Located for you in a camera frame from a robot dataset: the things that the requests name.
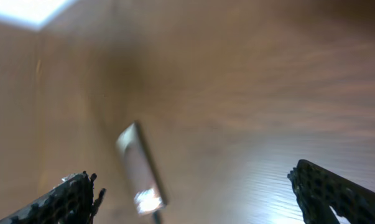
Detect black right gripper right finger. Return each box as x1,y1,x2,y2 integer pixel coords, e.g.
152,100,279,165
287,159,375,224

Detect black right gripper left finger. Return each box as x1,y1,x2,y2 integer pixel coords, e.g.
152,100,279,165
0,171,106,224

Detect silver Galaxy smartphone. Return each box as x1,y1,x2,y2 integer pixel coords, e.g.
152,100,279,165
115,121,167,216

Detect brown cardboard panel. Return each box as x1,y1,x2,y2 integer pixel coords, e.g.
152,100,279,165
0,23,41,219

